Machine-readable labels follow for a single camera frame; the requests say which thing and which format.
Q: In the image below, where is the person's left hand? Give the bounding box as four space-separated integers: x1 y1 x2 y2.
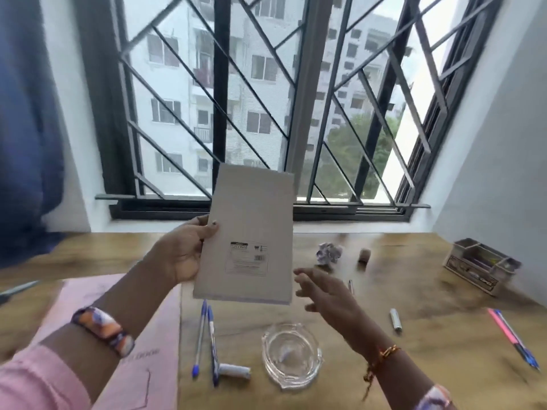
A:
147 214 219 285

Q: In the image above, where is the person's right hand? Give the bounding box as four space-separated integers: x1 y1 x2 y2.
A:
293 268 386 356

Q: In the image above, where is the paper ball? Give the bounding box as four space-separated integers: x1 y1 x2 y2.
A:
316 242 344 267

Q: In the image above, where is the grey spiral notepad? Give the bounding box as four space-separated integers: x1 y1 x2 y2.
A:
193 163 296 306

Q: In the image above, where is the clear blue ballpoint pen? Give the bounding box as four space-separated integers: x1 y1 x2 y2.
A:
191 299 208 379
207 306 220 387

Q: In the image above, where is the white glue stick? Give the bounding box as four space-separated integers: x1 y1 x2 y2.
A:
218 363 252 379

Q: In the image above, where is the pink record book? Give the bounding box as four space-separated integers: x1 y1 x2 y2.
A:
25 273 182 410

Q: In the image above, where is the pink desk organizer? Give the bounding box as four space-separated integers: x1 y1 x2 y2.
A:
443 237 522 297

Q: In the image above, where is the black pen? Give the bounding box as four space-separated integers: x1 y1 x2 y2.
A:
0 280 42 305

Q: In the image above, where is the pink pen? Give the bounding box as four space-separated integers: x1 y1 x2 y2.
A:
488 308 529 353

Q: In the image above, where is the purple blue pen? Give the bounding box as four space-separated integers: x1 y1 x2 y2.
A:
495 310 540 371

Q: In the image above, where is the person's right forearm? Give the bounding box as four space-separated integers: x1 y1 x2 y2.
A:
363 343 441 410

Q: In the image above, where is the person's left forearm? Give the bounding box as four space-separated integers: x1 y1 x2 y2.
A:
38 251 176 402

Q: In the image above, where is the clear glass ashtray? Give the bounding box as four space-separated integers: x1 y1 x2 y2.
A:
261 323 324 390

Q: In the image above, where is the patterned left wrist bangle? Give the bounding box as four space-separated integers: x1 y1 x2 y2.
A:
70 306 136 358

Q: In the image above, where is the patterned wrist bangle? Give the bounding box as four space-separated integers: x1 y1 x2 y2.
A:
70 306 136 358
417 384 454 410

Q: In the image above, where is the patterned right wrist bangle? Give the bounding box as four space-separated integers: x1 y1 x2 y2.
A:
417 384 454 410

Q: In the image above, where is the black framed grille window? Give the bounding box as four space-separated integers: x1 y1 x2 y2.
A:
72 0 507 223

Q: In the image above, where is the pink left sleeve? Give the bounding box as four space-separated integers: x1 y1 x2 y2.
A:
0 343 93 410

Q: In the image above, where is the blue curtain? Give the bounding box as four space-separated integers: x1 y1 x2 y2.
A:
0 0 65 269

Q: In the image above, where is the orange thread bracelet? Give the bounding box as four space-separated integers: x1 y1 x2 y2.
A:
362 345 402 400

